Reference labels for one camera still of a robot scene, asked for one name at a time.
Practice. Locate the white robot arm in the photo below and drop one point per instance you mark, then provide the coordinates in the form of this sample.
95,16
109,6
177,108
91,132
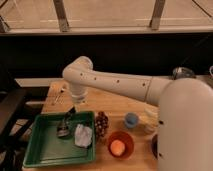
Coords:
185,111

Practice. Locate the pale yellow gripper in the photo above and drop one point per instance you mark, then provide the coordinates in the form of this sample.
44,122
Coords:
79,107

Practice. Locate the small blue cup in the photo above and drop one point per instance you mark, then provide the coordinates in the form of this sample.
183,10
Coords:
131,120

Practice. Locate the brown pine cone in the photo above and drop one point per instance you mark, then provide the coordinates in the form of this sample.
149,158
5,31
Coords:
101,124

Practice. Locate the green plastic tray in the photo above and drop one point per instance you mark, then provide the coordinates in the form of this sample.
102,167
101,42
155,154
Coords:
46,149

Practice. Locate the silver metal bowl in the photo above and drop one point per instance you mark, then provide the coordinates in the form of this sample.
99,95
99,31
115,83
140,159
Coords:
183,72

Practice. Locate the peach fruit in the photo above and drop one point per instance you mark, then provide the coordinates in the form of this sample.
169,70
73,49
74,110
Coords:
117,147

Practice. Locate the white cloth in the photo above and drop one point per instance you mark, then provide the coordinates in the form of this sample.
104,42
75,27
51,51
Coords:
83,136

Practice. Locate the dark brown bowl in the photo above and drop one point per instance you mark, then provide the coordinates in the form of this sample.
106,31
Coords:
154,146

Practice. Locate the orange bowl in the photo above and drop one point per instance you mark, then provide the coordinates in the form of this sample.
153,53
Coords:
126,139

